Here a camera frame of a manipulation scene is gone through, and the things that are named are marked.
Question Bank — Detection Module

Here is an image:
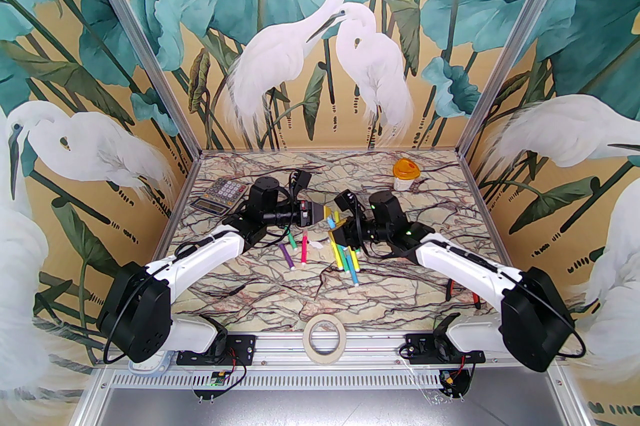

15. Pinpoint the grey desk calculator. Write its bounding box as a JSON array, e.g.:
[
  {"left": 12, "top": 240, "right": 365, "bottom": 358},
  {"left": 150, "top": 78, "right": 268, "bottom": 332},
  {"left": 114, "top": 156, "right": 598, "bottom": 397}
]
[{"left": 190, "top": 178, "right": 249, "bottom": 215}]

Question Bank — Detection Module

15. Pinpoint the orange lidded white container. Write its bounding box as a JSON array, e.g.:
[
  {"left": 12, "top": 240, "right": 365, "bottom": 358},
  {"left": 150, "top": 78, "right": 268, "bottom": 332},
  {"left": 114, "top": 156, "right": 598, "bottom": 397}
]
[{"left": 391, "top": 158, "right": 421, "bottom": 191}]

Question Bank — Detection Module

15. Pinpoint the masking tape roll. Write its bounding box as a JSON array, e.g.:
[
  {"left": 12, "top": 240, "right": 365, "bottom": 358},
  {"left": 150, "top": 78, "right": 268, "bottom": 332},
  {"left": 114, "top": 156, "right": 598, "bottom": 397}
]
[{"left": 302, "top": 314, "right": 346, "bottom": 362}]

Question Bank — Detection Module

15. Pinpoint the perforated metal strip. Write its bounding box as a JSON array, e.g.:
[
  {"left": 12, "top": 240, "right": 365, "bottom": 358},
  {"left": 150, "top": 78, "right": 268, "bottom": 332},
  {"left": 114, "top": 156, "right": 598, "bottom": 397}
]
[{"left": 100, "top": 373, "right": 551, "bottom": 391}]

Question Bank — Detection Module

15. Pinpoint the right small circuit board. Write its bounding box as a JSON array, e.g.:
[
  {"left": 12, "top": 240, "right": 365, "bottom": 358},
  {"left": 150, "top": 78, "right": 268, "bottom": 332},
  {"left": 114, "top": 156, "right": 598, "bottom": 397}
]
[{"left": 437, "top": 366, "right": 473, "bottom": 400}]

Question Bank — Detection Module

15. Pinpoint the small circuit board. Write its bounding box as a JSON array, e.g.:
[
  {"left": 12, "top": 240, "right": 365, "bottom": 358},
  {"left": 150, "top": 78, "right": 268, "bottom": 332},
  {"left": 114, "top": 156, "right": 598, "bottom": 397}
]
[
  {"left": 192, "top": 366, "right": 246, "bottom": 402},
  {"left": 437, "top": 366, "right": 473, "bottom": 400}
]

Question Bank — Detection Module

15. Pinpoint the left small circuit board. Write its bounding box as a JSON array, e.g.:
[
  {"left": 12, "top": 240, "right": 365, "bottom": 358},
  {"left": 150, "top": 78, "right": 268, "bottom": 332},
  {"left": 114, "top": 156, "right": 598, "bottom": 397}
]
[{"left": 192, "top": 366, "right": 246, "bottom": 402}]

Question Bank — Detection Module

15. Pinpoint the white blue round timer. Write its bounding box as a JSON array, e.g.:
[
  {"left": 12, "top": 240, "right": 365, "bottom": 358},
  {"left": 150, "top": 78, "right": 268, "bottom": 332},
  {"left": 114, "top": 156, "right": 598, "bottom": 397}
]
[{"left": 127, "top": 356, "right": 168, "bottom": 377}]

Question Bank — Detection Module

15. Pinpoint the aluminium front rail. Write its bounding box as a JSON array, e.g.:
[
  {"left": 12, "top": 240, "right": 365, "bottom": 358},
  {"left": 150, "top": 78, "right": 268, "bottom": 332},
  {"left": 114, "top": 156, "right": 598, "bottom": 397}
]
[{"left": 95, "top": 331, "right": 571, "bottom": 367}]

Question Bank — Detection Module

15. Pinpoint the left aluminium frame post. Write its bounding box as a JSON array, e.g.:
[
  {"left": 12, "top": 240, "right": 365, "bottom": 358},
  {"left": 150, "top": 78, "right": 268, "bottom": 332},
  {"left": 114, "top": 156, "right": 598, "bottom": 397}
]
[{"left": 65, "top": 0, "right": 203, "bottom": 155}]

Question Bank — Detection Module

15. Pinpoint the aluminium frame post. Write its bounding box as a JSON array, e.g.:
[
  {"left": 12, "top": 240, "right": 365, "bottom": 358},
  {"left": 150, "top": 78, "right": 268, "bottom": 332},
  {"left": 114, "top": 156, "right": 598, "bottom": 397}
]
[
  {"left": 65, "top": 0, "right": 203, "bottom": 155},
  {"left": 457, "top": 0, "right": 593, "bottom": 157}
]

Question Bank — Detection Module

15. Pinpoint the right aluminium frame post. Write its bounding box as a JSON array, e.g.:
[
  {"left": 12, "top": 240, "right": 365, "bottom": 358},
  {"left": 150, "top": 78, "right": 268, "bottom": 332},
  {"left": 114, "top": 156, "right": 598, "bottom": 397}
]
[{"left": 457, "top": 0, "right": 593, "bottom": 157}]

